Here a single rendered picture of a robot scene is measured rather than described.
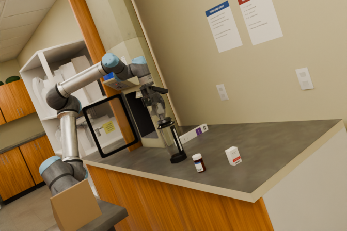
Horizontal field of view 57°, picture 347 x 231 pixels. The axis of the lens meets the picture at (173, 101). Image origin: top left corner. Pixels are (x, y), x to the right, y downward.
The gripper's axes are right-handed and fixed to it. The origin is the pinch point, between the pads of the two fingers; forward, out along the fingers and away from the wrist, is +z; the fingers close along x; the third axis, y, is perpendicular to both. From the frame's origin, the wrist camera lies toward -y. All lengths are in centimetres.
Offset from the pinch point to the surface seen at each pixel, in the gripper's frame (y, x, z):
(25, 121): -173, -565, -10
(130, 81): -15.3, -32.0, -23.4
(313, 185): 1, 72, 43
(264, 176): 22, 63, 27
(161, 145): -21.9, -32.5, 25.1
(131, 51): -24, -29, -41
